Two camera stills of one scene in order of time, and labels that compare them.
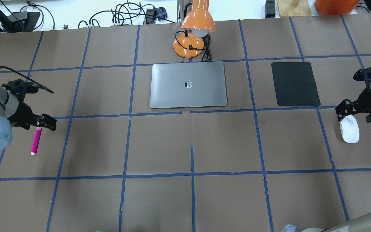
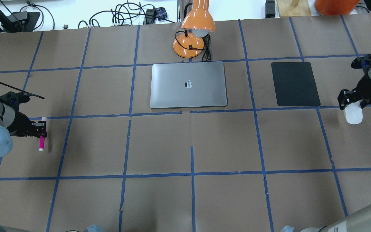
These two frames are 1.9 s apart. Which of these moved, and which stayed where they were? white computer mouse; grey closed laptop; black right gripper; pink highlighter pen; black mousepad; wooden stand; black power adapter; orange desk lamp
Moved: black right gripper; pink highlighter pen; white computer mouse
Stayed: black mousepad; black power adapter; wooden stand; orange desk lamp; grey closed laptop
